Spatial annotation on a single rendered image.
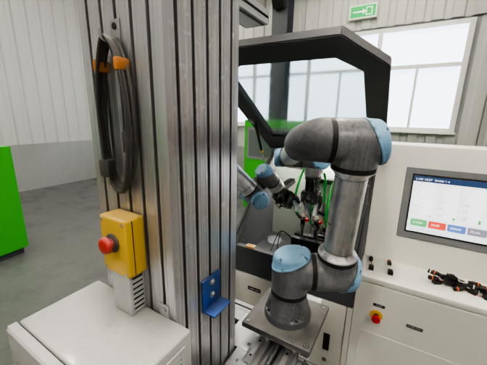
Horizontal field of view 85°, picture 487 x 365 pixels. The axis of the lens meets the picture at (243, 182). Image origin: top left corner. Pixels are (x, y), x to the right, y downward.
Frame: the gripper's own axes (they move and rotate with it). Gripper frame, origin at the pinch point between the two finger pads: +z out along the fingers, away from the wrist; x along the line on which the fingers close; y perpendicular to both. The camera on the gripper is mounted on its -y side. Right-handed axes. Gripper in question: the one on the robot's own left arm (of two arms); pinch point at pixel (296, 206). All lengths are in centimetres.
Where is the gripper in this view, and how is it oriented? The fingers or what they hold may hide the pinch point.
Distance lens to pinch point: 147.2
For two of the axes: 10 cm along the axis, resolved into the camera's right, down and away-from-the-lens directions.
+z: 5.6, 6.0, 5.7
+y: -3.8, 8.0, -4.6
